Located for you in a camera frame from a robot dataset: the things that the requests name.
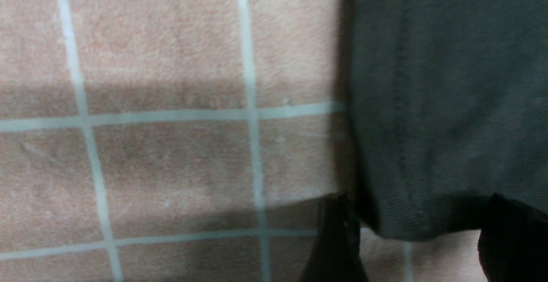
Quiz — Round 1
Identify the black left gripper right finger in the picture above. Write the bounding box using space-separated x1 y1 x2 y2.
478 194 548 282

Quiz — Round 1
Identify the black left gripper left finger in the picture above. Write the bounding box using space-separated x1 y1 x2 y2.
299 194 369 282

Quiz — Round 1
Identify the gray long-sleeve top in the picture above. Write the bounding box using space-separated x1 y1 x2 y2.
349 0 548 241

